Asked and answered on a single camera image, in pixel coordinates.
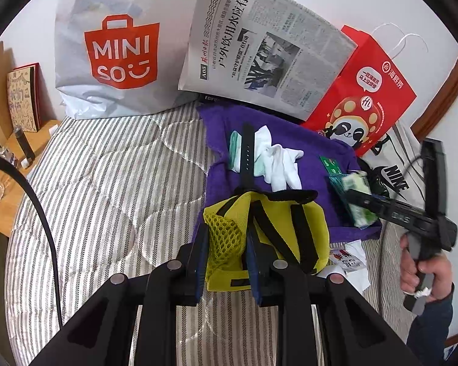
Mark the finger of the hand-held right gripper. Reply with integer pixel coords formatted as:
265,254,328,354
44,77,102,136
343,188,428,230
420,139,449,222

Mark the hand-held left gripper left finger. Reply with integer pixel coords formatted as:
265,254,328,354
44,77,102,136
31,225,210,366

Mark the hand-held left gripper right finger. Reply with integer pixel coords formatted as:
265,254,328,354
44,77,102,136
246,225,438,366

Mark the green tissue packet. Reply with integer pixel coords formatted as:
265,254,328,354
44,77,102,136
343,171,378,229

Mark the teal knitted cloth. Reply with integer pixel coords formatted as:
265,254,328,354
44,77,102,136
326,173,352,203

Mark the yellow pouch with black straps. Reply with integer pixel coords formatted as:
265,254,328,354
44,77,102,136
203,190,331,292

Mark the white snack packet red print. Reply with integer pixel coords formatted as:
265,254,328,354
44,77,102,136
328,249,367,275

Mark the green card packet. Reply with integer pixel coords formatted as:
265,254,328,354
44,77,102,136
318,156,344,176

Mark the white tissue paper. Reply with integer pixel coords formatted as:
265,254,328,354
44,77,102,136
343,238,372,292

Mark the purple towel-lined tray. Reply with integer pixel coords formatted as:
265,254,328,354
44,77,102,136
193,103,382,245

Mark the mint green cloth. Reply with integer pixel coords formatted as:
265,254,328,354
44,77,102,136
228,130,268,176

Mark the black watch strap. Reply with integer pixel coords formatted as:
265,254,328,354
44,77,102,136
234,123,260,195

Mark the person's right forearm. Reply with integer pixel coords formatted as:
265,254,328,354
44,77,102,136
405,282,456,366

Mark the person's right hand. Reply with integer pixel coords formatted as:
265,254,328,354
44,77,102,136
400,232,454,302

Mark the light grey waist bag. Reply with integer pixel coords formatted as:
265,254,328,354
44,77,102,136
357,122,428,214

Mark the red paper bag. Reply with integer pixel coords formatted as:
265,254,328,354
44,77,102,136
300,23,430,157

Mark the folded newspaper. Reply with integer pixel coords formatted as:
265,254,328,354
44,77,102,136
177,0,358,122

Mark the wooden nightstand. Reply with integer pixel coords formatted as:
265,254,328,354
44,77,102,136
0,120,62,237

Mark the black cylinder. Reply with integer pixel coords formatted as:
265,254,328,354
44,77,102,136
14,126,36,161

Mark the white plastic shopping bag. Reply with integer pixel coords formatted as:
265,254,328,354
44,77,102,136
54,0,210,120

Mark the doodle print book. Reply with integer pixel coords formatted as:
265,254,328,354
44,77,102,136
5,62,42,132

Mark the brown curved wooden frame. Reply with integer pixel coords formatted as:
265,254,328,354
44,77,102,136
410,51,458,142

